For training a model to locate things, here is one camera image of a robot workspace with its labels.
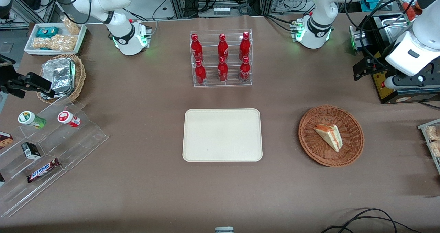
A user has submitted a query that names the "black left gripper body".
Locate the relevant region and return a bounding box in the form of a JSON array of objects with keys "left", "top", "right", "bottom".
[{"left": 363, "top": 56, "right": 391, "bottom": 77}]

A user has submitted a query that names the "triangular sandwich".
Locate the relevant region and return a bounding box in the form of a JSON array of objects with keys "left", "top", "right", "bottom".
[{"left": 313, "top": 123, "right": 343, "bottom": 153}]

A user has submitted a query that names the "light oval wicker basket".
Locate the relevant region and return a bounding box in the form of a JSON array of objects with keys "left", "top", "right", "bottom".
[{"left": 37, "top": 53, "right": 86, "bottom": 105}]

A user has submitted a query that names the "white rectangular snack tray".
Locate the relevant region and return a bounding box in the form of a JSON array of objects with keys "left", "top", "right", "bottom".
[{"left": 24, "top": 22, "right": 87, "bottom": 56}]

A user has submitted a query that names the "brown round wicker basket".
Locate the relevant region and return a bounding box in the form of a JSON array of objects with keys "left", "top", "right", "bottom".
[{"left": 298, "top": 104, "right": 365, "bottom": 167}]

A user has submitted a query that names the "grey edge snack tray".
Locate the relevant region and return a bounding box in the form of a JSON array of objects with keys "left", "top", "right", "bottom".
[{"left": 417, "top": 119, "right": 440, "bottom": 175}]

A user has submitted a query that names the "cream rectangular serving tray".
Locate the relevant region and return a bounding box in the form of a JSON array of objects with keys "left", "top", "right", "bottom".
[{"left": 182, "top": 108, "right": 263, "bottom": 162}]

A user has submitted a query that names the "silver foil wrapped package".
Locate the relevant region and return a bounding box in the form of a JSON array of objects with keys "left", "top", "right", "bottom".
[{"left": 40, "top": 57, "right": 76, "bottom": 100}]

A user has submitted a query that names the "silver cylinder with green rim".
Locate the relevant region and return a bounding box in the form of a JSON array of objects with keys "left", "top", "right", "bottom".
[{"left": 349, "top": 25, "right": 370, "bottom": 57}]

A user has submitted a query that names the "green lidded snack cup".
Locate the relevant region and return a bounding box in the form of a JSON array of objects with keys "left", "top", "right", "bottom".
[{"left": 18, "top": 111, "right": 47, "bottom": 129}]

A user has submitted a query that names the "black food warmer appliance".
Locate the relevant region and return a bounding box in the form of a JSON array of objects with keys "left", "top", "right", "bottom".
[{"left": 357, "top": 0, "right": 440, "bottom": 105}]

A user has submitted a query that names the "large clear bag of nuts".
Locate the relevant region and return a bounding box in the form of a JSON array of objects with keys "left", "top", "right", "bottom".
[{"left": 32, "top": 34, "right": 77, "bottom": 52}]

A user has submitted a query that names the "red lidded snack cup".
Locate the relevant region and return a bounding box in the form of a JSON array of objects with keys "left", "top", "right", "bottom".
[{"left": 57, "top": 111, "right": 81, "bottom": 128}]

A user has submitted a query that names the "brown cookie box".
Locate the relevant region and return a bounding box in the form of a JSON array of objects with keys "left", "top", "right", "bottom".
[{"left": 0, "top": 131, "right": 14, "bottom": 150}]

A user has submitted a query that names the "teal snack packet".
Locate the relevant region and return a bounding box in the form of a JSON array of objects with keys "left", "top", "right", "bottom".
[{"left": 36, "top": 26, "right": 60, "bottom": 38}]

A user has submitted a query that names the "small black box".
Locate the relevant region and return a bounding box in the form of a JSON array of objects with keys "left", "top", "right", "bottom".
[{"left": 21, "top": 142, "right": 42, "bottom": 160}]

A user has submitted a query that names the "small clear bag of nuts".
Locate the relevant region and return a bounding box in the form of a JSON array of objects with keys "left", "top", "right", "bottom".
[{"left": 61, "top": 15, "right": 81, "bottom": 35}]

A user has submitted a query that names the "red orange food in warmer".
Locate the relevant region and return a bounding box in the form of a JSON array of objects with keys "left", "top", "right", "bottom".
[{"left": 401, "top": 0, "right": 422, "bottom": 21}]

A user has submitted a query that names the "clear acrylic stepped display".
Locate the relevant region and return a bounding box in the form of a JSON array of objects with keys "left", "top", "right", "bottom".
[{"left": 0, "top": 97, "right": 109, "bottom": 218}]

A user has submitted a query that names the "Snickers chocolate bar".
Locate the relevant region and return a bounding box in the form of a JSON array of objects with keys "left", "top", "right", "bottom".
[{"left": 26, "top": 158, "right": 62, "bottom": 184}]

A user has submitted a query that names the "red cola bottle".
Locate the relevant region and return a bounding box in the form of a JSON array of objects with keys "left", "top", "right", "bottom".
[
  {"left": 217, "top": 56, "right": 229, "bottom": 82},
  {"left": 195, "top": 59, "right": 207, "bottom": 85},
  {"left": 239, "top": 32, "right": 251, "bottom": 61},
  {"left": 217, "top": 33, "right": 229, "bottom": 62},
  {"left": 239, "top": 56, "right": 251, "bottom": 82},
  {"left": 191, "top": 33, "right": 204, "bottom": 63}
]

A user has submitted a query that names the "clear acrylic bottle rack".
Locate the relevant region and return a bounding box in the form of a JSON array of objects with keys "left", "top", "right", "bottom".
[{"left": 190, "top": 29, "right": 253, "bottom": 88}]

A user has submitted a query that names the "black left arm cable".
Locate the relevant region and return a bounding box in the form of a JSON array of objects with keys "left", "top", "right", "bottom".
[{"left": 344, "top": 0, "right": 417, "bottom": 76}]

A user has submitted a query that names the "black floor cable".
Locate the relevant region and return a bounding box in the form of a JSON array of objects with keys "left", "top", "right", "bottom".
[{"left": 321, "top": 208, "right": 424, "bottom": 233}]

